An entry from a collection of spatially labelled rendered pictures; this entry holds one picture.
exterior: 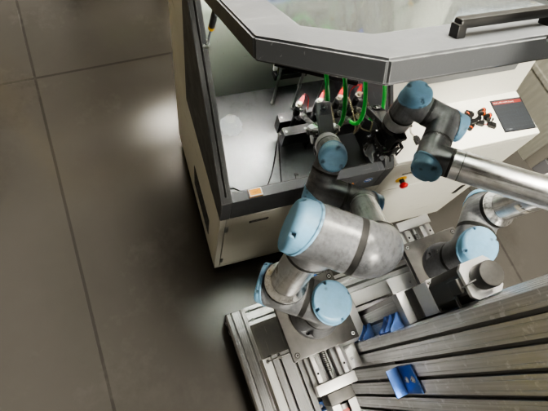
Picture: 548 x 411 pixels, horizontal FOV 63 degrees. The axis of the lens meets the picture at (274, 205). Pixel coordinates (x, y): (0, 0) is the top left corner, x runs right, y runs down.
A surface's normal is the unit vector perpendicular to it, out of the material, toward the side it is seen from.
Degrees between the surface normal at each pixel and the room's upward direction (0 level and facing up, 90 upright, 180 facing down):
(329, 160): 45
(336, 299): 7
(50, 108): 0
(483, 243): 7
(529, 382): 90
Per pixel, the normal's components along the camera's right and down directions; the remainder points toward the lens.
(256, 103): 0.15, -0.38
